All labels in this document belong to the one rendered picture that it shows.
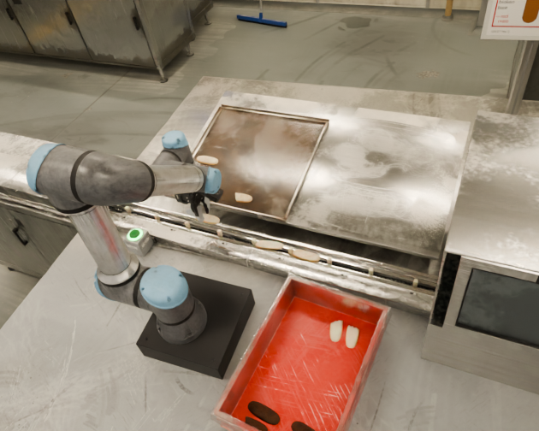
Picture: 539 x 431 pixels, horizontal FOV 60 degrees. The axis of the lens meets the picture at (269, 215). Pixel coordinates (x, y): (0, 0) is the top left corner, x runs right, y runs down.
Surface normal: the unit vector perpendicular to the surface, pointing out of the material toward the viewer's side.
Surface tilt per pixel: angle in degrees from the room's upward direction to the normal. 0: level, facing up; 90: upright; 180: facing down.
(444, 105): 0
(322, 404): 0
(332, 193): 10
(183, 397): 0
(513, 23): 90
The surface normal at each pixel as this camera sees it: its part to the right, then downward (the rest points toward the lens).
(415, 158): -0.20, -0.55
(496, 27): -0.30, 0.72
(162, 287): 0.02, -0.61
